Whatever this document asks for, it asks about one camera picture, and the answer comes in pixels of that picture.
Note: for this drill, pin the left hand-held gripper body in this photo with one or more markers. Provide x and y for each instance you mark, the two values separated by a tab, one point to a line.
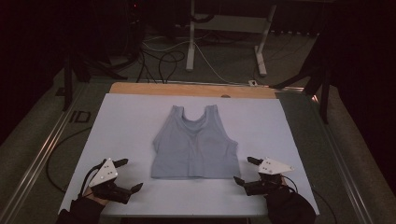
104	175

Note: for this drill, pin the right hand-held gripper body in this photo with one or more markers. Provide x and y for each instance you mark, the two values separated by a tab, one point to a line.
270	168

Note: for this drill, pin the grey tank top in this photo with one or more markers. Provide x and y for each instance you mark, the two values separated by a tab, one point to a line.
196	149

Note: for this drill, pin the person's right hand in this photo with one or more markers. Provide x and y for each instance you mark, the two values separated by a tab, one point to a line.
283	182

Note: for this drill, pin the person's left hand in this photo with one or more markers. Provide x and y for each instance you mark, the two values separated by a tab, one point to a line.
94	198

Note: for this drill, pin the white table mat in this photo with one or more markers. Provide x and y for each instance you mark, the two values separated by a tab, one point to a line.
124	124

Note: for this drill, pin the white power strip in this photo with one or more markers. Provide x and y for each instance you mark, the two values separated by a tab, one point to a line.
252	83

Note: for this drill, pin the black tripod stand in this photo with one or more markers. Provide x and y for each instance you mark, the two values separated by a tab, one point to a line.
67	84
324	93

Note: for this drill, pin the wooden table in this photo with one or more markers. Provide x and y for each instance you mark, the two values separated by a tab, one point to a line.
186	90

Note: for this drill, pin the dark equipment cabinet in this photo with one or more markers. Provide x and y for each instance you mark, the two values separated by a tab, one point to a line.
121	28

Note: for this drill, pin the metal floor rail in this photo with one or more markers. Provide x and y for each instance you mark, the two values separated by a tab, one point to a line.
37	161
342	161

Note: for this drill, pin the white desk frame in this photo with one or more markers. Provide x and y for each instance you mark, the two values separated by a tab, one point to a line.
229	23

